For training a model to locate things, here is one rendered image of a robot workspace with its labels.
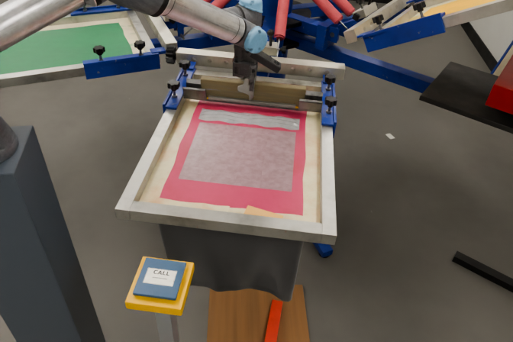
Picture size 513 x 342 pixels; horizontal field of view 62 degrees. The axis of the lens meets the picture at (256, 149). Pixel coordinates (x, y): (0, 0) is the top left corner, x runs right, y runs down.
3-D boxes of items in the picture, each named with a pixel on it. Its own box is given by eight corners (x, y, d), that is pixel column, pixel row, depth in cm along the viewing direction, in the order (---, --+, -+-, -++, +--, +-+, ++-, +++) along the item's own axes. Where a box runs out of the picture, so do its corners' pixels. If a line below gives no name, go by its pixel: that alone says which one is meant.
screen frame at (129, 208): (334, 245, 112) (337, 235, 110) (116, 218, 116) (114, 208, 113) (329, 91, 174) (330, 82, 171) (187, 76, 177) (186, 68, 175)
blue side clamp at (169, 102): (177, 121, 154) (175, 105, 149) (163, 120, 154) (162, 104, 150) (196, 80, 177) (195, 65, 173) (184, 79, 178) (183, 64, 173)
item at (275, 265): (293, 304, 146) (309, 218, 119) (163, 287, 149) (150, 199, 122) (294, 296, 149) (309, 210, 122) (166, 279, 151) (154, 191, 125)
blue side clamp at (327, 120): (333, 139, 151) (337, 122, 146) (319, 137, 151) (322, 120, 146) (331, 95, 174) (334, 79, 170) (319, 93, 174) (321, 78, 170)
